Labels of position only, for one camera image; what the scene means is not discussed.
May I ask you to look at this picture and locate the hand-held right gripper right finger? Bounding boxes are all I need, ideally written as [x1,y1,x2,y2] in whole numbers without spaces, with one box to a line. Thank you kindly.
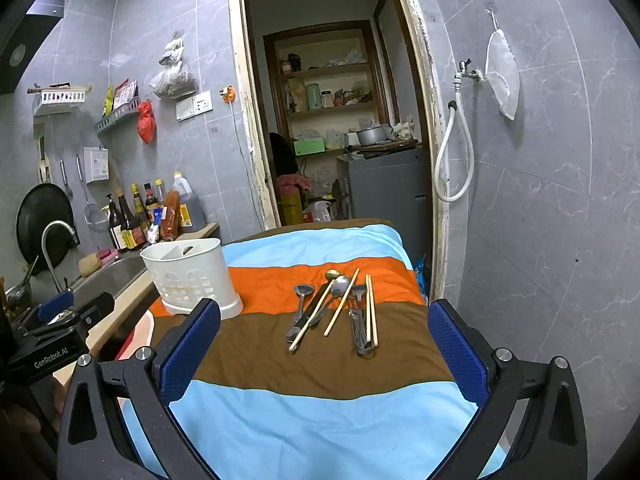
[427,298,588,480]

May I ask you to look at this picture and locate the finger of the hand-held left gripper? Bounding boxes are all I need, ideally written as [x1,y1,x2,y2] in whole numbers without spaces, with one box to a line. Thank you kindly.
[36,290,77,325]
[62,292,117,333]

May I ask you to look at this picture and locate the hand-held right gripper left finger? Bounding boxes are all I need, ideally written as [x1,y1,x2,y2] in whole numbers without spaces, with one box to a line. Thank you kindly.
[56,298,222,480]

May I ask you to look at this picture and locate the white plastic utensil holder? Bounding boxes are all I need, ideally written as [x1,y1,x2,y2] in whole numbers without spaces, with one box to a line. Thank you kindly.
[140,238,244,320]

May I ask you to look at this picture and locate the steel fork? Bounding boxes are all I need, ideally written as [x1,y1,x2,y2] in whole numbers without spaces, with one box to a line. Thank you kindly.
[349,284,369,351]
[352,310,377,359]
[350,305,373,357]

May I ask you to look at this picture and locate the steel table knife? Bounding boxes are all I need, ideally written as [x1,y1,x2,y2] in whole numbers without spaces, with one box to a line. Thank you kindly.
[287,285,333,344]

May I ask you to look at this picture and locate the cream utensil handles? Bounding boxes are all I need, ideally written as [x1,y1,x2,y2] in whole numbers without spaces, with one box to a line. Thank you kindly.
[324,268,360,338]

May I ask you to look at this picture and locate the shiny silver spoon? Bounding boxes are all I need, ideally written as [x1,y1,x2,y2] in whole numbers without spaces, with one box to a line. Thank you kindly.
[312,275,352,329]

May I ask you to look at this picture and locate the gold spoon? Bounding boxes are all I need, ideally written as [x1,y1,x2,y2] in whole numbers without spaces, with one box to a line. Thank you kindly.
[306,270,339,330]

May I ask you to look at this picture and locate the steel kitchen sink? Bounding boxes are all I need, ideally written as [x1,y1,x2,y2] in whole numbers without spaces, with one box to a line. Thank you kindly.
[70,255,148,307]

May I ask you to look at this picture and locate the yellow sponge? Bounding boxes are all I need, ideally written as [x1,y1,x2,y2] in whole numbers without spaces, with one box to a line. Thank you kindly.
[78,253,103,278]

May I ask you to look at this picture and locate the pink basin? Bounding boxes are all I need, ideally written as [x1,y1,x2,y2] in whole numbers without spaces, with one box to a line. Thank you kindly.
[114,310,157,362]

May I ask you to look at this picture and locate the chrome kitchen faucet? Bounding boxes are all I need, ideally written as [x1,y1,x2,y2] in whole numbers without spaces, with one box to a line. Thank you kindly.
[41,220,77,293]

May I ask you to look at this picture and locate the blue packet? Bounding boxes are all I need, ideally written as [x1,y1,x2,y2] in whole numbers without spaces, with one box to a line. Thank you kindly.
[413,255,430,302]

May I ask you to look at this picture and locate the dark sauce bottle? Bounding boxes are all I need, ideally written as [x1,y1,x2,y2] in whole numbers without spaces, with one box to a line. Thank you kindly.
[144,182,162,222]
[116,189,143,250]
[131,183,152,241]

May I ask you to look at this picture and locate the metal strainer ladle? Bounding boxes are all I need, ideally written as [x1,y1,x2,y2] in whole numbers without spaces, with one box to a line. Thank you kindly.
[76,155,109,233]

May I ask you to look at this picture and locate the black wok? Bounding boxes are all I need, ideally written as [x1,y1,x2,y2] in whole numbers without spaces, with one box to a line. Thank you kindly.
[16,183,75,268]

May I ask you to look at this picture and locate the red seasoning packet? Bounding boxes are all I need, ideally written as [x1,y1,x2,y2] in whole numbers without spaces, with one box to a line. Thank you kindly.
[160,191,181,242]

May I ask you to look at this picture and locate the striped blanket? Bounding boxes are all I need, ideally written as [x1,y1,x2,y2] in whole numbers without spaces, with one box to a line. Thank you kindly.
[120,218,506,480]

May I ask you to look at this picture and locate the plastic oil jug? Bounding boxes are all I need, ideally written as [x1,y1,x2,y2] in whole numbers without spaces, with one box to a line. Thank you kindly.
[172,171,207,233]

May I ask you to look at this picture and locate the grey cabinet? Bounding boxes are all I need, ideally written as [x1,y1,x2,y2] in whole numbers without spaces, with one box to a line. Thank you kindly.
[336,145,432,227]

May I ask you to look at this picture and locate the white plastic jug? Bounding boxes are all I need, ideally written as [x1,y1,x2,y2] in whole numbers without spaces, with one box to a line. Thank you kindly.
[305,201,334,224]

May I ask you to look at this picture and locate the red plastic bag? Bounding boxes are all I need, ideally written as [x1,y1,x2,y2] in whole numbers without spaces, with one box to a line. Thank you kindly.
[137,100,156,145]

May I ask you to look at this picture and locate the pink flowered cloth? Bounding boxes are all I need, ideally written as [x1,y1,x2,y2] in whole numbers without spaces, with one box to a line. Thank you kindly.
[276,175,311,197]

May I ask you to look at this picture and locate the white basket rack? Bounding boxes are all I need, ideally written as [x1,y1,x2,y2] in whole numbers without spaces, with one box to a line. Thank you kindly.
[27,85,92,117]

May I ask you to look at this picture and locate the metal pot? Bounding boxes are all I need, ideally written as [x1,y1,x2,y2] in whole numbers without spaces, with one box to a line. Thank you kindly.
[354,124,390,147]

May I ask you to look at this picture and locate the green box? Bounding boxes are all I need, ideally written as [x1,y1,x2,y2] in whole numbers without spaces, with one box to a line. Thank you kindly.
[293,137,326,157]

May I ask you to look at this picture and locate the clear hanging plastic bag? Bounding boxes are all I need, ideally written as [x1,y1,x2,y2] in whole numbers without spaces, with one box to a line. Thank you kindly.
[149,35,197,99]

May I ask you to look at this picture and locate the black range hood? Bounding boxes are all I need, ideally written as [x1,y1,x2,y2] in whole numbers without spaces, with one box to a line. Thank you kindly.
[0,7,66,96]

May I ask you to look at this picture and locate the white plastic bag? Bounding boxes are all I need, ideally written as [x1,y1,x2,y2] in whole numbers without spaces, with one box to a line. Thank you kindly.
[484,7,521,121]

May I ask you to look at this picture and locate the wooden shelf unit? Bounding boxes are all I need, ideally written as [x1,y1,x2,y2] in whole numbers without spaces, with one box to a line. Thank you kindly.
[263,20,392,157]

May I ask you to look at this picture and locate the white wall box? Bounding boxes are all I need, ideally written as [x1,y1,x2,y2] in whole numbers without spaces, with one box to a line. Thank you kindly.
[83,146,110,184]

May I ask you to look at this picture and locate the metal wall shelf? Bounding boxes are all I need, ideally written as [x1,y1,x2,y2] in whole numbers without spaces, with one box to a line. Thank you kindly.
[96,97,141,136]

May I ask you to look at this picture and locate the white hose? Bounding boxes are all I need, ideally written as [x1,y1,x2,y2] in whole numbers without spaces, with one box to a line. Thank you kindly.
[434,77,475,203]

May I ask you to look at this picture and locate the white wall socket panel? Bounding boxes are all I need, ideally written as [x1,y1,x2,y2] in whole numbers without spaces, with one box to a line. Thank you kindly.
[176,91,213,122]

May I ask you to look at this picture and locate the worn door frame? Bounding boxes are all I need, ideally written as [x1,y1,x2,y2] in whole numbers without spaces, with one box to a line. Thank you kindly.
[227,0,448,302]

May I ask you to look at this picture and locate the metal wall tap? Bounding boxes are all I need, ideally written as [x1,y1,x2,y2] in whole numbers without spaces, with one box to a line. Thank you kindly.
[453,58,484,84]

